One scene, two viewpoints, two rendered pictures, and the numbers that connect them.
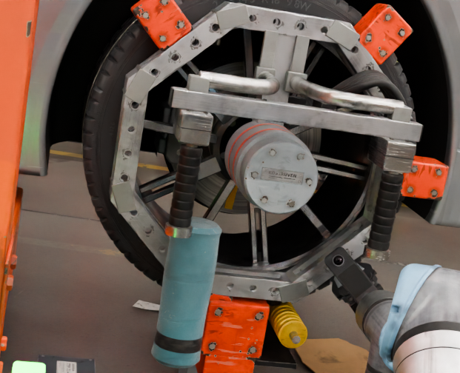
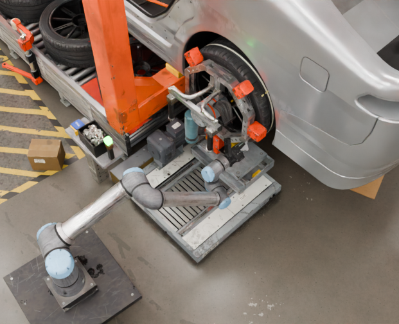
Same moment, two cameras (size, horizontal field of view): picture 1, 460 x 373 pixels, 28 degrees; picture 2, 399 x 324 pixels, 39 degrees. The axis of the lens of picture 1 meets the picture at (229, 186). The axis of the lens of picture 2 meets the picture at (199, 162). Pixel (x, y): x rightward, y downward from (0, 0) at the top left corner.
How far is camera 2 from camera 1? 2.98 m
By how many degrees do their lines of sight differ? 62
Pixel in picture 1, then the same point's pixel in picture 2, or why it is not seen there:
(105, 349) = not seen: hidden behind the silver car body
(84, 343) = not seen: hidden behind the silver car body
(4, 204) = (115, 105)
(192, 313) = (187, 133)
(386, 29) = (238, 90)
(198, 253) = (186, 121)
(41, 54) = (178, 47)
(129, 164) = (187, 88)
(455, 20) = (273, 94)
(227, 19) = (202, 67)
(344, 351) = not seen: hidden behind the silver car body
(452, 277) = (132, 175)
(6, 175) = (114, 100)
